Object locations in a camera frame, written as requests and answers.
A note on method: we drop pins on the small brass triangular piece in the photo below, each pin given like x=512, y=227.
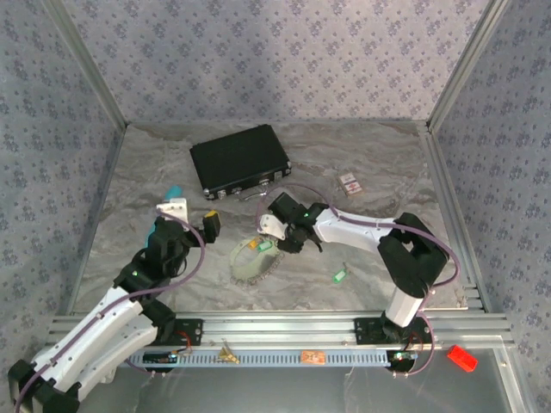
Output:
x=226, y=356

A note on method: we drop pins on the red plastic block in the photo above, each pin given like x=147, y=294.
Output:
x=461, y=358

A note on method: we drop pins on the aluminium side rail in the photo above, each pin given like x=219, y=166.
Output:
x=100, y=206
x=443, y=180

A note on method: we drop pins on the yellow plastic key tag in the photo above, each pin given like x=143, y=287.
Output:
x=252, y=244

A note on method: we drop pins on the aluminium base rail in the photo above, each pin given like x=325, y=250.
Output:
x=280, y=329

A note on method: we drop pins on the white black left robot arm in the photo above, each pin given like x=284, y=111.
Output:
x=86, y=344

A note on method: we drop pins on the small circuit board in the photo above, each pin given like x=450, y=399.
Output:
x=159, y=357
x=402, y=359

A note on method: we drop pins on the small playing card box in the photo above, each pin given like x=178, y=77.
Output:
x=350, y=185

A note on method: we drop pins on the orange sticker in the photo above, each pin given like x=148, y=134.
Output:
x=312, y=356

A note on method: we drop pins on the teal plastic cylinder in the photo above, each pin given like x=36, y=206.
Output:
x=174, y=192

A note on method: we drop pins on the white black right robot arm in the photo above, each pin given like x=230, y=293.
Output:
x=344, y=228

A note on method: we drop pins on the black briefcase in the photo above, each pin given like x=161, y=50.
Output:
x=239, y=161

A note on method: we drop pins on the aluminium frame post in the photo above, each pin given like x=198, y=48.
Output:
x=465, y=64
x=88, y=64

